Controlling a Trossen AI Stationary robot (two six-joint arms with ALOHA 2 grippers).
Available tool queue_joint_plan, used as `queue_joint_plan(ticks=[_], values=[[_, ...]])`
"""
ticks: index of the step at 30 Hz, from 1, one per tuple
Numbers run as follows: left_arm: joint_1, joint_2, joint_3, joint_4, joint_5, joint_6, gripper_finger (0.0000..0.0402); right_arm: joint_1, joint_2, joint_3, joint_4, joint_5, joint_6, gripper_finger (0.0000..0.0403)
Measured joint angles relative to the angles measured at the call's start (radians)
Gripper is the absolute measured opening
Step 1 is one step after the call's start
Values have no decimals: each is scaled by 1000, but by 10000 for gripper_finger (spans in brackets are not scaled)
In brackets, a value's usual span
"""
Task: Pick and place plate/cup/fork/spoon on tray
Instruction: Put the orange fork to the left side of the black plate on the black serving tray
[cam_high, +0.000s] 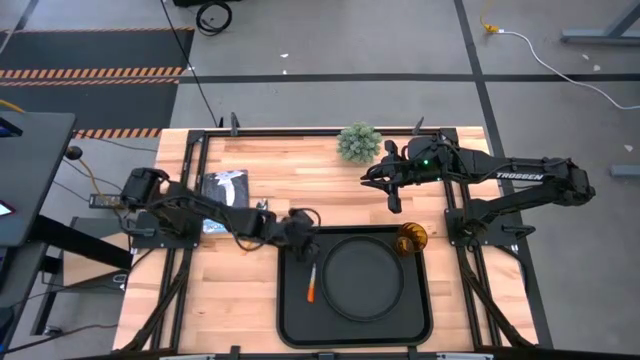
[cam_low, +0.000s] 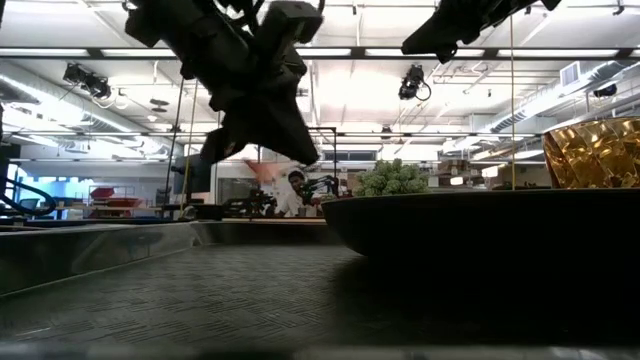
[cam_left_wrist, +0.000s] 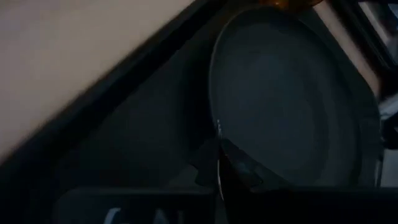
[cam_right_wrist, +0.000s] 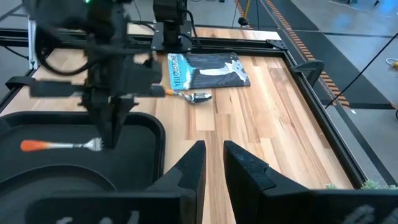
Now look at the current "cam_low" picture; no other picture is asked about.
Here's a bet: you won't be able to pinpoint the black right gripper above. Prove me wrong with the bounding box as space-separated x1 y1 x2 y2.
401 0 501 64

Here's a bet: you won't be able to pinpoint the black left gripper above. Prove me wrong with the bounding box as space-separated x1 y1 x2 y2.
189 0 321 166

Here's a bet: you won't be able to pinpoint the amber faceted cup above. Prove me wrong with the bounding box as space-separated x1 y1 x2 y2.
542 116 640 190

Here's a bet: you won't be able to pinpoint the black round plate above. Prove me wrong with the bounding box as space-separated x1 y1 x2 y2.
320 187 640 261

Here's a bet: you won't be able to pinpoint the black monitor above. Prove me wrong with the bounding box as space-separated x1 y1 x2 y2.
172 154 214 196

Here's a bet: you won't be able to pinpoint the person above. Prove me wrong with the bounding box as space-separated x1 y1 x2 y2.
273 169 324 219

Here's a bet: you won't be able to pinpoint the green artificial plant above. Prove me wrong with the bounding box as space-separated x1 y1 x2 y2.
353 158 432 198

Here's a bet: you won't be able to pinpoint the red storage bin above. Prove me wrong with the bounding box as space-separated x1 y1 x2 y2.
88 186 144 220

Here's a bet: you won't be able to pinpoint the black hanging camera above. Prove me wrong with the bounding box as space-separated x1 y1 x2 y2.
397 63 433 103
62 62 114 101

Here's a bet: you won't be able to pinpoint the long black hanging cable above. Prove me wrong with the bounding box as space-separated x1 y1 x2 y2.
163 77 186 211

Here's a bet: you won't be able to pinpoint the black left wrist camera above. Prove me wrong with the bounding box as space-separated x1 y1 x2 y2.
264 0 325 46

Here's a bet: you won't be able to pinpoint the black looped hose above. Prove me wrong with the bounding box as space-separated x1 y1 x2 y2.
0 177 45 217

